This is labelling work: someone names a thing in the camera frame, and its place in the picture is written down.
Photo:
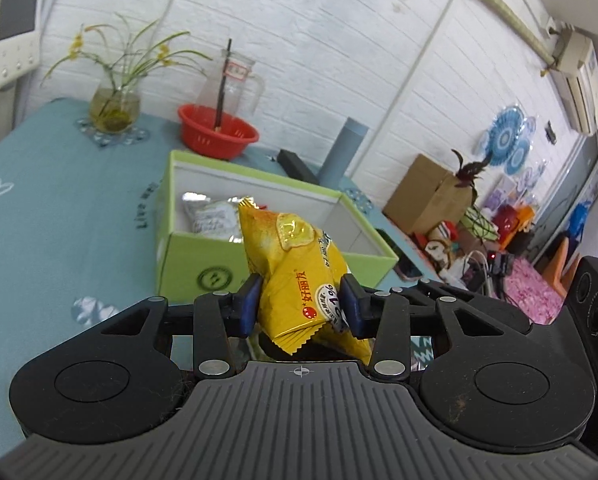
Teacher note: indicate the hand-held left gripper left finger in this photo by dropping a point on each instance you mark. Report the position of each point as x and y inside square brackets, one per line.
[251, 304]

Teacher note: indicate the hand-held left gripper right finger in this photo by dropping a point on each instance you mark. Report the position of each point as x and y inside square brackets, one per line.
[351, 310]

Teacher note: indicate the yellow snack packet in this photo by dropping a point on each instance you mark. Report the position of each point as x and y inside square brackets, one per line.
[289, 280]

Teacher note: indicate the green cardboard box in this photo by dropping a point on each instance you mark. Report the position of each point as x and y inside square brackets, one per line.
[189, 265]

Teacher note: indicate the orange chair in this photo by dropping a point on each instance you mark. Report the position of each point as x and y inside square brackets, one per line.
[564, 265]

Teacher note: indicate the red-cased phone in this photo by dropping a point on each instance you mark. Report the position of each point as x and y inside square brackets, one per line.
[409, 267]

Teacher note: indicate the pink rug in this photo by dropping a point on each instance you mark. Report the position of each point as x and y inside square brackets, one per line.
[529, 290]

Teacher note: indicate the silver snack packet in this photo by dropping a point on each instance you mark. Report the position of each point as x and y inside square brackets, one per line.
[209, 217]

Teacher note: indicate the stuffed toy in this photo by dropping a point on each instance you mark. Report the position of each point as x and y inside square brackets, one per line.
[441, 245]

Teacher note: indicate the brown cardboard box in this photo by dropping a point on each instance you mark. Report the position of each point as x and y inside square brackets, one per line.
[424, 195]

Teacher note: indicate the black box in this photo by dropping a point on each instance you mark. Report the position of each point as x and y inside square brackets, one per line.
[299, 165]

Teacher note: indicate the grey cylinder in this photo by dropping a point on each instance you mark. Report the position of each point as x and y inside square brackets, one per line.
[341, 155]

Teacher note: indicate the red plastic basket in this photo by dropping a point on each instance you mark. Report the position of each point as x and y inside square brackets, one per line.
[204, 140]

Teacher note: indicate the purple plant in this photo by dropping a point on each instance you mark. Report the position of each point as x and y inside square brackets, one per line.
[471, 172]

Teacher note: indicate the teal tablecloth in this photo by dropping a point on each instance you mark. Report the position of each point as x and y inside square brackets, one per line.
[54, 235]

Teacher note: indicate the glass pitcher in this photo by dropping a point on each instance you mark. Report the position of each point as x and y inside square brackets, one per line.
[241, 87]

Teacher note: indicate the black stick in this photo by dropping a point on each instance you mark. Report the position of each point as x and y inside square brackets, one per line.
[223, 85]

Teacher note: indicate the white air conditioner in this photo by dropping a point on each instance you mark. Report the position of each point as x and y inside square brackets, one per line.
[579, 85]

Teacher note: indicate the glass vase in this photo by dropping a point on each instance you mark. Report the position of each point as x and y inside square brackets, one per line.
[111, 110]

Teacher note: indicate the yellow flowering plant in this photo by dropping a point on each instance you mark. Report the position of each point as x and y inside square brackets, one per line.
[129, 55]

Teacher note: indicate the beige pipe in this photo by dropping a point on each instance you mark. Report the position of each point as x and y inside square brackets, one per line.
[499, 5]

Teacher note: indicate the white machine with screen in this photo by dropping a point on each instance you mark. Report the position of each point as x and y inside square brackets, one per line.
[9, 25]

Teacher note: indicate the blue round wall decoration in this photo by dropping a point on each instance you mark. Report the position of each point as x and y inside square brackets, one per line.
[506, 127]

